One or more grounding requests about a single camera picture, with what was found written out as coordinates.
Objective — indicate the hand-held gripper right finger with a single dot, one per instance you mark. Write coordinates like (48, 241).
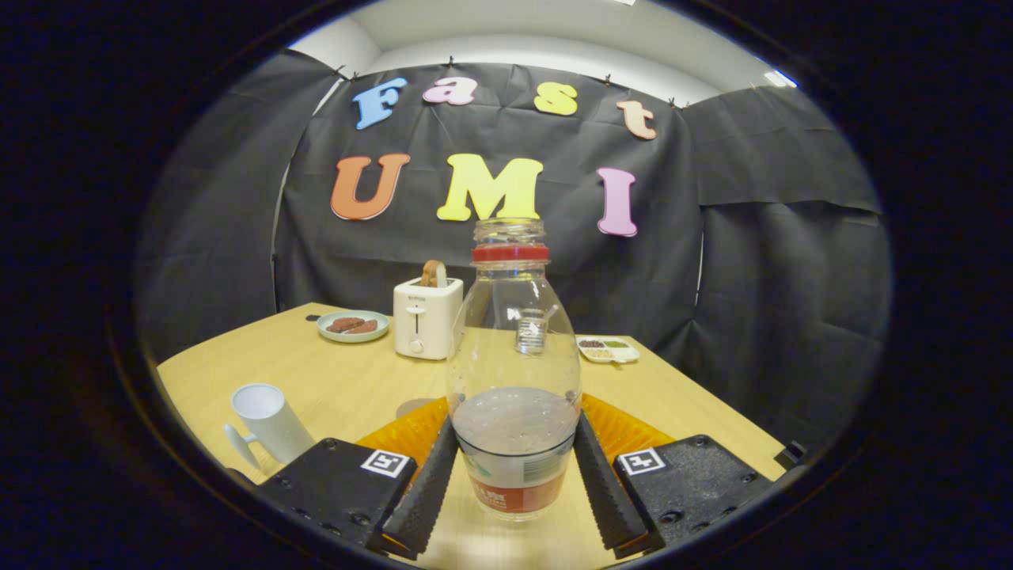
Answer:
(605, 495)

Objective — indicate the white divided seasoning dish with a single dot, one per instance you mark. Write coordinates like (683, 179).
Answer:
(608, 352)

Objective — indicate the white toaster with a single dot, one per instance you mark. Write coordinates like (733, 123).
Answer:
(423, 324)

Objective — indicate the black bracket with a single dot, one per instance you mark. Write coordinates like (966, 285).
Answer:
(791, 454)

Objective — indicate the clear plastic juice bottle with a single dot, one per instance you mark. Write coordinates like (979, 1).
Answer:
(514, 443)

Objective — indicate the wooden table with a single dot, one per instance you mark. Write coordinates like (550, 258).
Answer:
(348, 380)

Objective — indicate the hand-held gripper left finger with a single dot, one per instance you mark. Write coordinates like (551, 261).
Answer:
(423, 499)

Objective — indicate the small ceiling light panel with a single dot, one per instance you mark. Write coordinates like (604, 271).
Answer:
(779, 78)

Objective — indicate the round brown coaster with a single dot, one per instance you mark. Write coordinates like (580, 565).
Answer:
(411, 406)

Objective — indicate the brown toast slice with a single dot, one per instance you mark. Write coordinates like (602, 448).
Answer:
(433, 273)

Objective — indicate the dark brown bread slice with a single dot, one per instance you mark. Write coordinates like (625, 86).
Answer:
(342, 324)
(368, 326)

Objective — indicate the light green plate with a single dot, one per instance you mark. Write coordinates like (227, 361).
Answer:
(332, 332)

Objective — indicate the white cup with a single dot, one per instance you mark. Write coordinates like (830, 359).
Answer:
(273, 419)

